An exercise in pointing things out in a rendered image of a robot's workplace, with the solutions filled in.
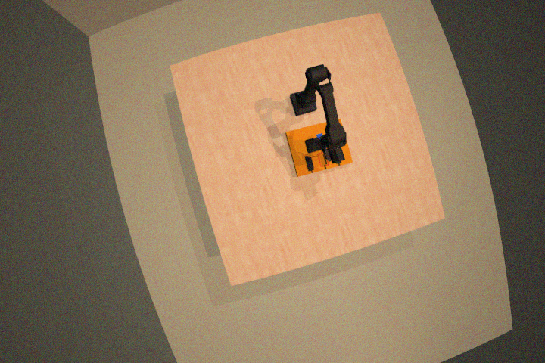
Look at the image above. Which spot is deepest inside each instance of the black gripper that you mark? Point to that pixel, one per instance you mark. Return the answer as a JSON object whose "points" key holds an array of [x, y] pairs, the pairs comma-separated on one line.
{"points": [[315, 144]]}

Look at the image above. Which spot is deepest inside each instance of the orange flat deck panel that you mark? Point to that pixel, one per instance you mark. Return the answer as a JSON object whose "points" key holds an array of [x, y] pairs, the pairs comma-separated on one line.
{"points": [[304, 164]]}

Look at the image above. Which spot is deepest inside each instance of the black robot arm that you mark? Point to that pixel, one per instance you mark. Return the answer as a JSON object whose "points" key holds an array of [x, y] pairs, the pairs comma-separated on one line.
{"points": [[335, 137]]}

